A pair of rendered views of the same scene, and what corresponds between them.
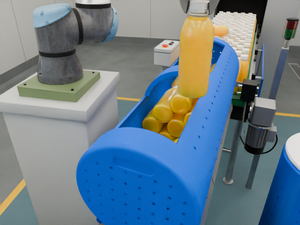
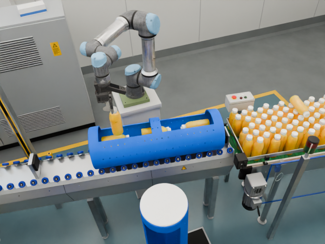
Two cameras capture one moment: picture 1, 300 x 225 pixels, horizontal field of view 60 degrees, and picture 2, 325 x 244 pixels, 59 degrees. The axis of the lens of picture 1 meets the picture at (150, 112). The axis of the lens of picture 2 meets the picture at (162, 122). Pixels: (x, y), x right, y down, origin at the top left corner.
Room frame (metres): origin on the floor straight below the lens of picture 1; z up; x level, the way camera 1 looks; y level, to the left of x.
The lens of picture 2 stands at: (0.18, -1.34, 2.52)
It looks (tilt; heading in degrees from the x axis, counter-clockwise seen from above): 43 degrees down; 62
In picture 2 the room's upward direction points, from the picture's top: 4 degrees counter-clockwise
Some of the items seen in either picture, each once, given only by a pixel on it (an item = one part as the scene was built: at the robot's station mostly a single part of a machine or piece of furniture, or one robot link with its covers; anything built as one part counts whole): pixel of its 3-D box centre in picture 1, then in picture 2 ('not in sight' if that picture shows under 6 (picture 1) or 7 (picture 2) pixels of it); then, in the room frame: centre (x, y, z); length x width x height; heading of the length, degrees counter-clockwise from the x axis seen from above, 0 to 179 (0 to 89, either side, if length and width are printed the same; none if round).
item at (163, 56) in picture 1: (167, 52); (239, 101); (1.54, -0.10, 1.05); 0.20 x 0.10 x 0.10; 159
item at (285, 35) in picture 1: (289, 32); (309, 147); (1.47, -0.77, 1.18); 0.06 x 0.06 x 0.05
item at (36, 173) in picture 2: not in sight; (36, 166); (0.00, 0.18, 1.00); 0.10 x 0.04 x 0.15; 69
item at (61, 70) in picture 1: (59, 62); (134, 87); (0.85, 0.31, 1.23); 0.15 x 0.15 x 0.10
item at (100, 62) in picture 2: not in sight; (100, 64); (0.52, -0.09, 1.75); 0.09 x 0.08 x 0.11; 33
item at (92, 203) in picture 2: not in sight; (98, 218); (0.24, 0.01, 0.31); 0.06 x 0.06 x 0.63; 69
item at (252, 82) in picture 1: (247, 90); (240, 160); (1.21, -0.50, 0.95); 0.10 x 0.07 x 0.10; 69
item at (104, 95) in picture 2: not in sight; (104, 90); (0.51, -0.08, 1.59); 0.09 x 0.08 x 0.12; 159
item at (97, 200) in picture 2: not in sight; (98, 204); (0.29, 0.14, 0.31); 0.06 x 0.06 x 0.63; 69
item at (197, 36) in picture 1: (195, 54); (115, 121); (0.54, -0.10, 1.36); 0.07 x 0.07 x 0.19
